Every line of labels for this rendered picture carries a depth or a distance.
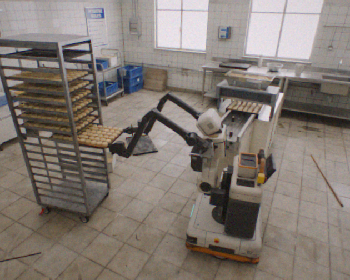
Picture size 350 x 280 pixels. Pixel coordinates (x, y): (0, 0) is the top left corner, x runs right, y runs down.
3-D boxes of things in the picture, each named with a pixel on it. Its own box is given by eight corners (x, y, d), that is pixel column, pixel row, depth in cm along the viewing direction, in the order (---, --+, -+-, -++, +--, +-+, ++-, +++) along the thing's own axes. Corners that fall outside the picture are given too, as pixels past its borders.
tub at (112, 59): (102, 63, 629) (101, 54, 620) (119, 64, 617) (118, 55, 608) (94, 65, 599) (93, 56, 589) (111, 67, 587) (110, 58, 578)
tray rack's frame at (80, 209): (112, 193, 315) (93, 35, 233) (89, 223, 272) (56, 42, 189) (66, 184, 330) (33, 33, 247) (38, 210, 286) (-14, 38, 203)
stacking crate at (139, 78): (130, 79, 725) (130, 71, 716) (143, 81, 710) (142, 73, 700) (117, 84, 677) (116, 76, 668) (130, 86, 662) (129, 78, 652)
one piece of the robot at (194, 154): (210, 157, 243) (212, 136, 233) (206, 173, 220) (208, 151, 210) (194, 154, 247) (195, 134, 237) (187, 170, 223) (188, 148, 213)
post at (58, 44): (90, 214, 272) (60, 41, 193) (89, 216, 269) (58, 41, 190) (88, 213, 272) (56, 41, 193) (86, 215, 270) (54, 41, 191)
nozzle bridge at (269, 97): (221, 103, 368) (224, 79, 352) (275, 113, 339) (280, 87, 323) (213, 110, 342) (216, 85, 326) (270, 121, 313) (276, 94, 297)
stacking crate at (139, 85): (131, 86, 735) (131, 79, 725) (143, 88, 718) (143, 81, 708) (118, 91, 688) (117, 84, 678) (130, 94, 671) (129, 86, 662)
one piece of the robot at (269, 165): (259, 169, 240) (274, 151, 228) (259, 193, 210) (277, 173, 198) (248, 163, 240) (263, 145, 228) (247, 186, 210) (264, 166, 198)
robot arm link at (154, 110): (148, 106, 192) (151, 103, 200) (139, 120, 198) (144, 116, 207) (198, 140, 193) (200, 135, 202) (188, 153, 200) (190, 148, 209)
